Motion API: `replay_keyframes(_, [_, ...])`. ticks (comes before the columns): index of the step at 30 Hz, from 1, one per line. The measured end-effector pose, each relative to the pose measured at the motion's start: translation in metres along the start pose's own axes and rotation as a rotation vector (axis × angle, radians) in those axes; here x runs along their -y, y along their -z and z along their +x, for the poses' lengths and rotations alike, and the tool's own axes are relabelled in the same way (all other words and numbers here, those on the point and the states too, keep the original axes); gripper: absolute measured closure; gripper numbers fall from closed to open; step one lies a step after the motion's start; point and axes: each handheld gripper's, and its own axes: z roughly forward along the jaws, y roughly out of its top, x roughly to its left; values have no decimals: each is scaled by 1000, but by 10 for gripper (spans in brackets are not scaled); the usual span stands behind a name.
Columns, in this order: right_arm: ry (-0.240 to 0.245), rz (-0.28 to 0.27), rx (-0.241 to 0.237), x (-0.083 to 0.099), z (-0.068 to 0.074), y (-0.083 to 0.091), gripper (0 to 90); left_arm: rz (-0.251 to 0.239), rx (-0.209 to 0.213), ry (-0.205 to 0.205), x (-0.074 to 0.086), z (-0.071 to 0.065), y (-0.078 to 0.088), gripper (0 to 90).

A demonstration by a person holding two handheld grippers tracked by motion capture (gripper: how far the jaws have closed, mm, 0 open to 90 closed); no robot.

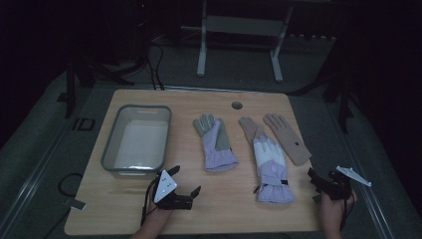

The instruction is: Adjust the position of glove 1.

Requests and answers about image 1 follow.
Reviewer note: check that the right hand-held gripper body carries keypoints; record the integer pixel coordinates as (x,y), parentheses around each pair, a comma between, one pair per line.
(338,187)

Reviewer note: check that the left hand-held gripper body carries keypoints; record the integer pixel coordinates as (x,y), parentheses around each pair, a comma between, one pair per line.
(165,186)

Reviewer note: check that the purple and white glove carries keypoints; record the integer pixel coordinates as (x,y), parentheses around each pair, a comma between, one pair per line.
(272,166)

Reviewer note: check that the grey plastic bin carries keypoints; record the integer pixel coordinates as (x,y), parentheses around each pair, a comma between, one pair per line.
(139,142)

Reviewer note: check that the purple glove with grey palm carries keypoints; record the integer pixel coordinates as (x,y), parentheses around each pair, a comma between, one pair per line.
(215,149)

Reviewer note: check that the person's right hand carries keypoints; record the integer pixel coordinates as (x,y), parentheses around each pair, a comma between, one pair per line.
(333,209)

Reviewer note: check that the person's left hand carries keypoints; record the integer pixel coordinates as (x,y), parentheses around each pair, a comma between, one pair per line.
(159,211)

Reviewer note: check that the grey tape piece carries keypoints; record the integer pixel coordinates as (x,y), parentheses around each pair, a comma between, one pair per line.
(316,198)
(74,204)

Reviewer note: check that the beige glove with dark dot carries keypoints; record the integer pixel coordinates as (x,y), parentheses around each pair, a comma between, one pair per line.
(288,139)

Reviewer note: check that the black stand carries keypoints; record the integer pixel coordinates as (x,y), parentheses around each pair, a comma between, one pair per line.
(343,106)
(70,86)

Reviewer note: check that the white metal stand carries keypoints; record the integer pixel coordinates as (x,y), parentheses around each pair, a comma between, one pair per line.
(242,26)

